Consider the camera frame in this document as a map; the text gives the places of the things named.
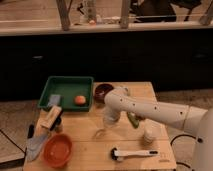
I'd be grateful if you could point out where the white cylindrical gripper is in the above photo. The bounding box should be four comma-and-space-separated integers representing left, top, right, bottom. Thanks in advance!
103, 107, 120, 129

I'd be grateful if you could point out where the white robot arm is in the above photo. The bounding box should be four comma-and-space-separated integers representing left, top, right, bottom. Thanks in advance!
104, 87, 213, 171

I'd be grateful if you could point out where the green vegetable toy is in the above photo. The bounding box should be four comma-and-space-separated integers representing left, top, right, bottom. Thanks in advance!
127, 113, 140, 129

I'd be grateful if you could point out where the dark red bowl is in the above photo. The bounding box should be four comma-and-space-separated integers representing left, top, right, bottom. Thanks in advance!
94, 83, 114, 104

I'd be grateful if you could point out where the orange round fruit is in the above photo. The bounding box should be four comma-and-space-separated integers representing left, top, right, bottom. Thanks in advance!
74, 95, 86, 105

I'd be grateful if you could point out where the white salt shaker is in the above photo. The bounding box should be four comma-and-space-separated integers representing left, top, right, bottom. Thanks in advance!
143, 129, 155, 144

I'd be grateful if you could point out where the green plastic tray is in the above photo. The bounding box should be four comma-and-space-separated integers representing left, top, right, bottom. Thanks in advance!
38, 76, 93, 112

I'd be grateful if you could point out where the wooden scrub brush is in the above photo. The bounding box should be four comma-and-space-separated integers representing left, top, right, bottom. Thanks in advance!
40, 106, 62, 129

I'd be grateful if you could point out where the orange plastic bowl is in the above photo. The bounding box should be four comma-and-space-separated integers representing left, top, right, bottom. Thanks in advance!
43, 134, 72, 168

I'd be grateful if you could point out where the grey blade kitchen knife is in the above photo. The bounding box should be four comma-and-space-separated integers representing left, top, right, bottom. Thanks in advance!
26, 125, 48, 162

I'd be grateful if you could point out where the white handled dish brush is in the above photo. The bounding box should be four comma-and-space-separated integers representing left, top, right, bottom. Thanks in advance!
110, 148, 158, 161

